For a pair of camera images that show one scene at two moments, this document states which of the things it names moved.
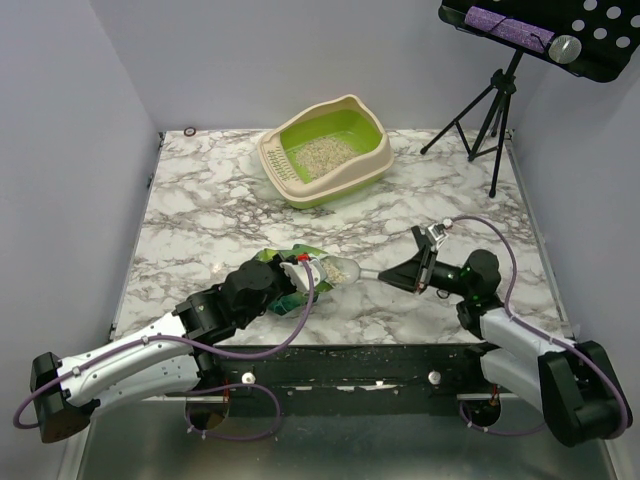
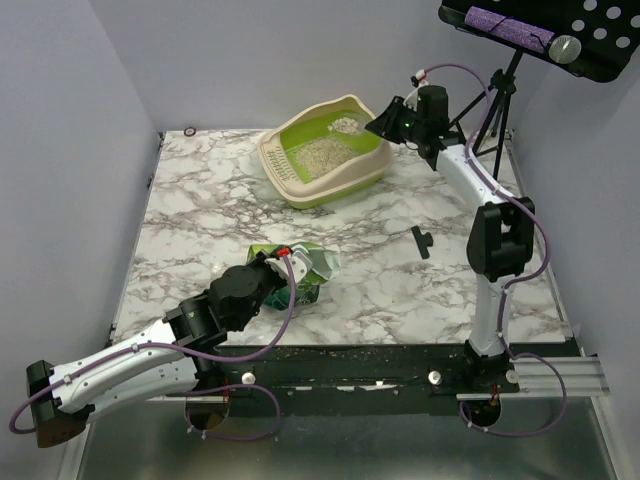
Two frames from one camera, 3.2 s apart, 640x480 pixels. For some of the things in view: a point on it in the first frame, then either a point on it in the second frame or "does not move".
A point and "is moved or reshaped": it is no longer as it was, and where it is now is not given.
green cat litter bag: [294, 301] is moved or reshaped
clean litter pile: [316, 156] does not move
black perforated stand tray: [608, 31] does not move
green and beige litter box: [327, 153] does not move
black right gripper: [425, 268] -> [400, 116]
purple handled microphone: [564, 49] does not move
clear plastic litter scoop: [345, 271] -> [349, 124]
